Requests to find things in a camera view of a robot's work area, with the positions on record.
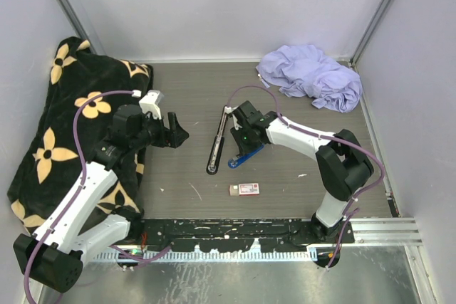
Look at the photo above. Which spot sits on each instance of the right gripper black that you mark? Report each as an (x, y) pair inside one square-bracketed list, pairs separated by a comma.
[(244, 149)]

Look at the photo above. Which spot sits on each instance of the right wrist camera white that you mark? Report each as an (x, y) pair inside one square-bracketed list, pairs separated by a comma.
[(231, 117)]

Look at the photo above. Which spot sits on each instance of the lavender crumpled cloth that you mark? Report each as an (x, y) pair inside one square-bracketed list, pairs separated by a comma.
[(306, 71)]

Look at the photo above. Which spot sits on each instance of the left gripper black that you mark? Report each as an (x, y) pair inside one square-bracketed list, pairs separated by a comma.
[(172, 137)]

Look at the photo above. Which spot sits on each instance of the blue stapler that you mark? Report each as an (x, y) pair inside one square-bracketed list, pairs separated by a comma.
[(236, 161)]

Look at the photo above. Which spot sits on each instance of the black floral blanket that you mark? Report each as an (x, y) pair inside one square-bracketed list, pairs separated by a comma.
[(84, 91)]

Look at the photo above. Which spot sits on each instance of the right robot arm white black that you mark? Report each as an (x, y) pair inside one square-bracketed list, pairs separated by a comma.
[(344, 169)]

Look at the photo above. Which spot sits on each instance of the white cable duct strip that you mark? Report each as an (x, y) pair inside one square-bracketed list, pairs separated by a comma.
[(253, 255)]

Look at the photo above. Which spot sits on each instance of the black stapler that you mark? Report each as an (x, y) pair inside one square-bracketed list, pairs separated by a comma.
[(218, 143)]

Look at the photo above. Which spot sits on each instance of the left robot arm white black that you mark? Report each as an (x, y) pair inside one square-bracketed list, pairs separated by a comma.
[(56, 252)]

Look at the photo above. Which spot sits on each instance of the red white staple box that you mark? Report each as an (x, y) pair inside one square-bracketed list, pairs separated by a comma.
[(246, 189)]

